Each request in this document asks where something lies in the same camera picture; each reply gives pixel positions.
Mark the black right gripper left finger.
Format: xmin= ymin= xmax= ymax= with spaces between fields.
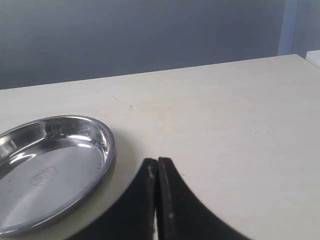
xmin=69 ymin=158 xmax=158 ymax=240

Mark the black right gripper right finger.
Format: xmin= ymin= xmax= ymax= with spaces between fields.
xmin=157 ymin=157 xmax=247 ymax=240

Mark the round stainless steel plate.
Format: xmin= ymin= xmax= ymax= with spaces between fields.
xmin=0 ymin=115 xmax=116 ymax=236

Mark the white box at table edge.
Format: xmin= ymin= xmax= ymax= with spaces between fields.
xmin=305 ymin=50 xmax=320 ymax=68

